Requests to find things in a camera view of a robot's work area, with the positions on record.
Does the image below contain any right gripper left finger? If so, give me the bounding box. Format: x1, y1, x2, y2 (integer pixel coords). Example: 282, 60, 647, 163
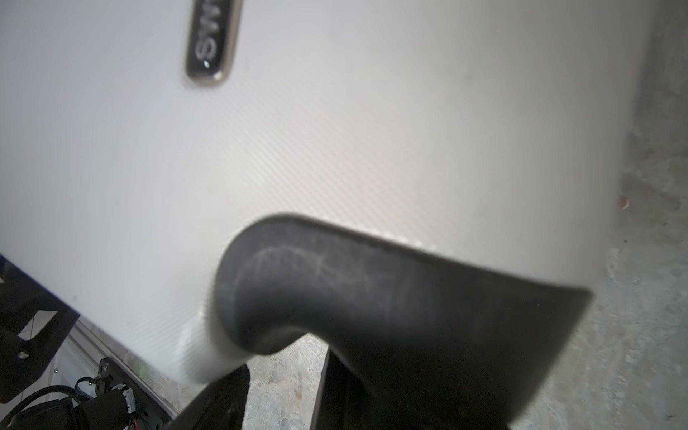
163, 365, 251, 430

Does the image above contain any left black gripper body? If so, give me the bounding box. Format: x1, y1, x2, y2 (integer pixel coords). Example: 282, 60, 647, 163
1, 258, 80, 403

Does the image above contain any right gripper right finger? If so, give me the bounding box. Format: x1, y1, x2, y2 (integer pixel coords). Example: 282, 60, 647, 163
310, 349, 368, 430

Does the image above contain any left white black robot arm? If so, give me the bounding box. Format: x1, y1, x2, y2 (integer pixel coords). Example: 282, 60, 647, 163
1, 259, 171, 429

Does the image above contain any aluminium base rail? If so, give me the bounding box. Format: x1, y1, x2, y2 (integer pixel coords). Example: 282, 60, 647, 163
46, 320, 178, 417

